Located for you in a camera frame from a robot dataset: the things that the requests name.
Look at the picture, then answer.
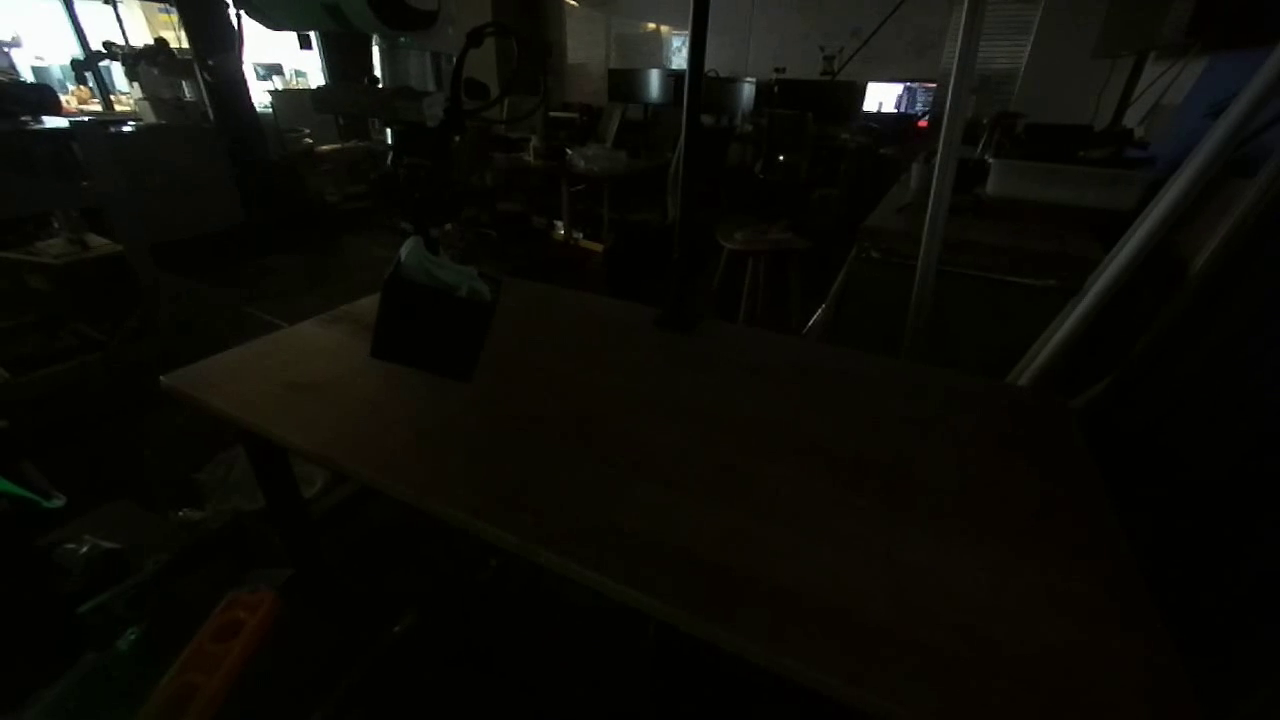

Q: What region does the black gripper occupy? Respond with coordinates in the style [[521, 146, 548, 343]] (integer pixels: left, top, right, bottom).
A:
[[397, 130, 497, 257]]

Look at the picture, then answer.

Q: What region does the black box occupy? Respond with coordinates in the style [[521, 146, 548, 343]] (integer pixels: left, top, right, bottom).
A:
[[366, 251, 501, 382]]

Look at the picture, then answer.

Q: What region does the dark vertical pole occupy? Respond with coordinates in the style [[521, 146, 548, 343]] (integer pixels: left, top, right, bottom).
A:
[[664, 0, 715, 334]]

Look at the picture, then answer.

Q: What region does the wooden stool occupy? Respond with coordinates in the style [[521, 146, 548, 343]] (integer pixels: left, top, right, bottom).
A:
[[705, 224, 812, 332]]

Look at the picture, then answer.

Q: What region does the lit computer monitor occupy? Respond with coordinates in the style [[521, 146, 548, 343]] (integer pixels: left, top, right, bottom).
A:
[[855, 74, 941, 120]]

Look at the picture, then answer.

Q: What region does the light metal pole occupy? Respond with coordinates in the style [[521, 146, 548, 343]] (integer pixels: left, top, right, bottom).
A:
[[903, 0, 984, 356]]

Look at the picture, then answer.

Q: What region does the orange tool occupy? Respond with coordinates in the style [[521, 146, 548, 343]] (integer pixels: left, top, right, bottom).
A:
[[136, 583, 286, 720]]

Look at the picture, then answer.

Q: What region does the green handle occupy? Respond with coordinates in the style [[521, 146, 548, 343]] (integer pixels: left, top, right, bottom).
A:
[[0, 470, 68, 519]]

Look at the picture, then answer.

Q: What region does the slanted metal rail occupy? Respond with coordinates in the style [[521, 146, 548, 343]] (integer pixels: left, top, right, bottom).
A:
[[1004, 44, 1280, 391]]

